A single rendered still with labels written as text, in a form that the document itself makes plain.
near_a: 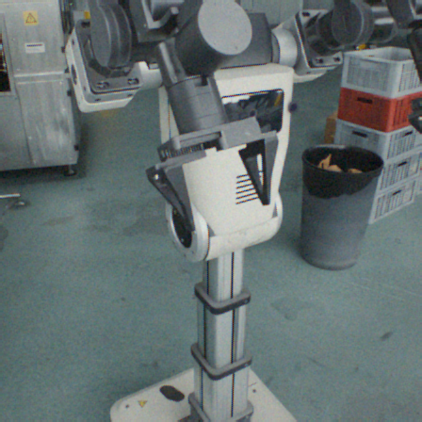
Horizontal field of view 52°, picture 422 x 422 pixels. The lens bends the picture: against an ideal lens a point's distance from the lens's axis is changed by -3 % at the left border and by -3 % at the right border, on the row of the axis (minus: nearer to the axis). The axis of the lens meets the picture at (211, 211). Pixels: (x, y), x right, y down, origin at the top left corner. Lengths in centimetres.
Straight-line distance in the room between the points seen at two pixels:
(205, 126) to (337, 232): 210
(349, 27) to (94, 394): 167
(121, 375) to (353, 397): 99
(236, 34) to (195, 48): 4
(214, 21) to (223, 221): 50
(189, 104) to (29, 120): 338
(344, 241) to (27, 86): 260
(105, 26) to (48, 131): 327
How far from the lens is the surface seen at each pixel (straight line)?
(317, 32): 94
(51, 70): 372
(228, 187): 83
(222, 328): 109
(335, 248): 259
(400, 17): 81
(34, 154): 392
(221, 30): 43
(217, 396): 124
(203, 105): 48
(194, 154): 51
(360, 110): 308
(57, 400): 203
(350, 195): 242
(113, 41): 59
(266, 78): 81
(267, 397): 163
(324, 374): 209
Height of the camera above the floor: 152
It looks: 28 degrees down
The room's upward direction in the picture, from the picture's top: straight up
